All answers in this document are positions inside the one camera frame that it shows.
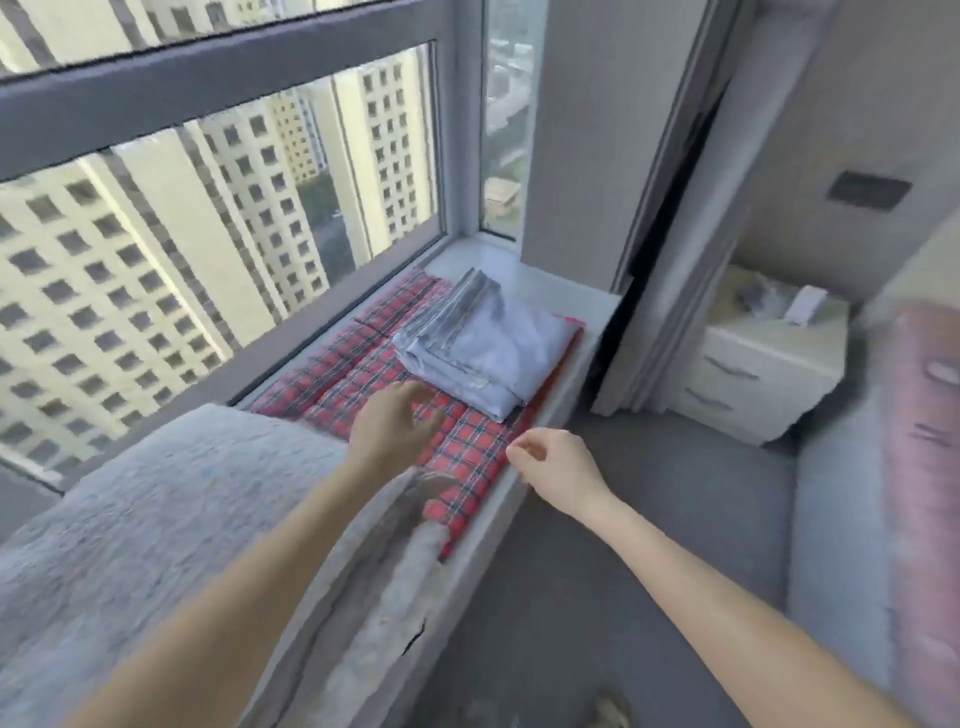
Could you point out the person's left hand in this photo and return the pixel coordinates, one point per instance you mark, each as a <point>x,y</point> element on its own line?
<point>393,432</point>

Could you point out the dark wall switch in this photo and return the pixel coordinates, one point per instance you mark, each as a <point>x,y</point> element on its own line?
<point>870,191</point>

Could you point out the person's left forearm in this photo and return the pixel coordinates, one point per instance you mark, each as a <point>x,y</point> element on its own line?
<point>225,615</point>

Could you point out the blue-grey folded cloth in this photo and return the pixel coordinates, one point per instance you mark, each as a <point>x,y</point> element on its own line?
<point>488,345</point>

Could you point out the cream nightstand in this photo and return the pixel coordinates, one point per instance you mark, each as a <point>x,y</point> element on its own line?
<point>750,375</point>

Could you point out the blue crumpled pouch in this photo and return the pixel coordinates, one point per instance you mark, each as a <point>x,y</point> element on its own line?
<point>762,296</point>

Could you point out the grey curtain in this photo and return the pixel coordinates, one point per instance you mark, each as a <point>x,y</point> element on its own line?
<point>705,255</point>

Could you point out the red plaid folded cloth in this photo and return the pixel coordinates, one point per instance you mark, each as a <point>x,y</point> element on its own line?
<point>338,375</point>

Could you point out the person's right forearm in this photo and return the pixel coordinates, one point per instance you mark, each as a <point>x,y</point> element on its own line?
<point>735,615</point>

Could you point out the person's right hand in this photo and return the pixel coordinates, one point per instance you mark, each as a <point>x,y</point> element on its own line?
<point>558,473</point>

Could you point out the folded bedding on windowsill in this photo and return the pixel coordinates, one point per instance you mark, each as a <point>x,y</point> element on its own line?
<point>225,75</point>

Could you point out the floral white pillow grey trim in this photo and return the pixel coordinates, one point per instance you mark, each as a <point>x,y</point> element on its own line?
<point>120,540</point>

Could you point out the white window sill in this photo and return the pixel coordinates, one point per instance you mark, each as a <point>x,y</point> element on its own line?
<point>558,293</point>

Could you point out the pink bear print bedsheet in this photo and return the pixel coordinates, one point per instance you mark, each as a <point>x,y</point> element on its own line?
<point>923,495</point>

